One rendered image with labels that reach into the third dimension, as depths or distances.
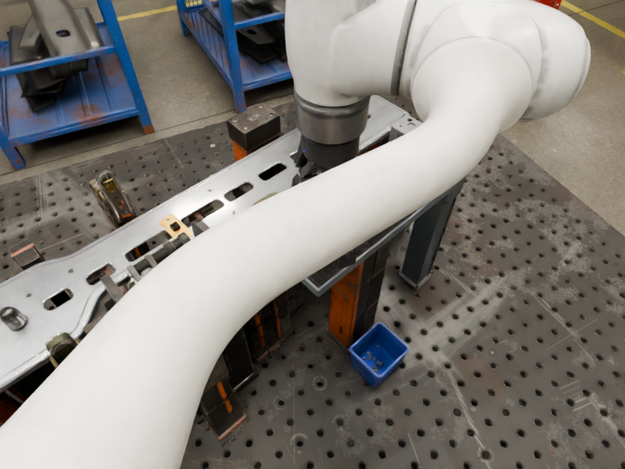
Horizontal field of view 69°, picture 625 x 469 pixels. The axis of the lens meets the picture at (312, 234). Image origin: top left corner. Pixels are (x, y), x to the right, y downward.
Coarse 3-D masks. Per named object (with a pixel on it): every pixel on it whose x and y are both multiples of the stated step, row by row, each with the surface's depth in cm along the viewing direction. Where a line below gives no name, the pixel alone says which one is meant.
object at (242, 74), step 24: (216, 0) 352; (240, 0) 273; (264, 0) 280; (192, 24) 327; (216, 24) 268; (240, 24) 251; (264, 24) 309; (216, 48) 311; (240, 48) 299; (264, 48) 301; (240, 72) 271; (264, 72) 293; (288, 72) 287; (240, 96) 283
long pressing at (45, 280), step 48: (288, 144) 117; (192, 192) 106; (96, 240) 97; (144, 240) 97; (0, 288) 89; (48, 288) 89; (96, 288) 89; (0, 336) 83; (48, 336) 83; (0, 384) 77
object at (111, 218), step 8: (96, 184) 101; (96, 192) 100; (104, 200) 99; (128, 200) 102; (104, 208) 104; (104, 216) 111; (112, 216) 102; (136, 216) 107; (112, 224) 109; (120, 224) 105; (136, 248) 114; (144, 248) 116; (128, 256) 119; (136, 256) 116
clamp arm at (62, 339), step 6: (54, 336) 71; (60, 336) 71; (66, 336) 72; (48, 342) 70; (54, 342) 70; (60, 342) 71; (66, 342) 71; (72, 342) 72; (48, 348) 70; (54, 348) 70; (60, 348) 71; (66, 348) 72; (72, 348) 73; (54, 354) 71; (60, 354) 72; (66, 354) 73; (60, 360) 74
